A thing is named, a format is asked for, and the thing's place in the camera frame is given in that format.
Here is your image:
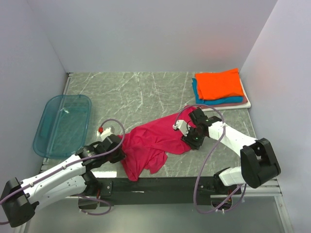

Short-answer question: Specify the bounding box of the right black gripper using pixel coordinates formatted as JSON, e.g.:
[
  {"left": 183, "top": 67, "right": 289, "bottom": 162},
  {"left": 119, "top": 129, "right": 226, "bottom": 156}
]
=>
[{"left": 181, "top": 126, "right": 206, "bottom": 150}]

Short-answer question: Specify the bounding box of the pink t-shirt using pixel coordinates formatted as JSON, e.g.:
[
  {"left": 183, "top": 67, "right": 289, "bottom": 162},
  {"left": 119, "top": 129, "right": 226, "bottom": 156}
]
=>
[{"left": 121, "top": 107, "right": 195, "bottom": 181}]

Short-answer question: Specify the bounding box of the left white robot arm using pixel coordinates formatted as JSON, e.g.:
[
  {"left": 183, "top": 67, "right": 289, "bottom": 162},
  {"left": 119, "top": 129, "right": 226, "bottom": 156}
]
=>
[{"left": 0, "top": 134, "right": 125, "bottom": 228}]

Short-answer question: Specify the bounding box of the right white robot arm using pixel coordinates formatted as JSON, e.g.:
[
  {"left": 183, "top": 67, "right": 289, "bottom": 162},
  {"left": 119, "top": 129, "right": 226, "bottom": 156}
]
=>
[{"left": 173, "top": 108, "right": 281, "bottom": 194}]

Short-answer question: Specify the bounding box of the teal transparent plastic bin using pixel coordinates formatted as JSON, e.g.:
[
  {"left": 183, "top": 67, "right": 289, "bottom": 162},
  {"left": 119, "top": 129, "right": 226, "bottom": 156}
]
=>
[{"left": 33, "top": 95, "right": 92, "bottom": 159}]

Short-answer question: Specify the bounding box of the folded orange t-shirt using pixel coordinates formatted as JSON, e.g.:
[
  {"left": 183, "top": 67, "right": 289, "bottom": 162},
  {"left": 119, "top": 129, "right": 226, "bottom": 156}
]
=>
[{"left": 195, "top": 68, "right": 244, "bottom": 100}]

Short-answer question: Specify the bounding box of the folded blue t-shirt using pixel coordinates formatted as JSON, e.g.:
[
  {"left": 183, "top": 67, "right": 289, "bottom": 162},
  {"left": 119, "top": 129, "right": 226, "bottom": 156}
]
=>
[{"left": 192, "top": 78, "right": 248, "bottom": 106}]

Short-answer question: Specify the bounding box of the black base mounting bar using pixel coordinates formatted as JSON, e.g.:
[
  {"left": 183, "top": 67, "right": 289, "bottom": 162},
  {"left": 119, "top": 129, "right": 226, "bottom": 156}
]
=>
[{"left": 82, "top": 176, "right": 238, "bottom": 206}]

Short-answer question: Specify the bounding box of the folded mauve t-shirt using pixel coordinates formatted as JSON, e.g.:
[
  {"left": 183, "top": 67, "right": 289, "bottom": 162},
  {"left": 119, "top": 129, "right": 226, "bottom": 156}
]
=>
[{"left": 195, "top": 96, "right": 248, "bottom": 107}]

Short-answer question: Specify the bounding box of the folded white t-shirt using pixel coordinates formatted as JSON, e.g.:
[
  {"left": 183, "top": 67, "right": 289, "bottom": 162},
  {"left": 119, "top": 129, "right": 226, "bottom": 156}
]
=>
[{"left": 193, "top": 80, "right": 251, "bottom": 112}]

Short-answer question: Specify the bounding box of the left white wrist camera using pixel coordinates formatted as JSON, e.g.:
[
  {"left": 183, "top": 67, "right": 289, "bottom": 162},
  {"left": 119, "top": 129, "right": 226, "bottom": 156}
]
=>
[{"left": 97, "top": 126, "right": 115, "bottom": 141}]

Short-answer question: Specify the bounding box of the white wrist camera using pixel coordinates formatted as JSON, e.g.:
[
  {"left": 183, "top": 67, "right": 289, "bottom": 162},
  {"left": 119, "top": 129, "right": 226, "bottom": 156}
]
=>
[
  {"left": 173, "top": 120, "right": 191, "bottom": 136},
  {"left": 97, "top": 126, "right": 115, "bottom": 141}
]

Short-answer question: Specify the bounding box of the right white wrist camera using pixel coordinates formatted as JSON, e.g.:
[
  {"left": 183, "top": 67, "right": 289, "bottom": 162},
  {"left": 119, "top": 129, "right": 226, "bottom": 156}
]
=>
[{"left": 173, "top": 120, "right": 191, "bottom": 136}]

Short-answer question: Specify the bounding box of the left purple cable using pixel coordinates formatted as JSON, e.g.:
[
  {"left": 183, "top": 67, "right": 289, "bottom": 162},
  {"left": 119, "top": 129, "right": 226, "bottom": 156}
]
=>
[{"left": 0, "top": 118, "right": 126, "bottom": 225}]

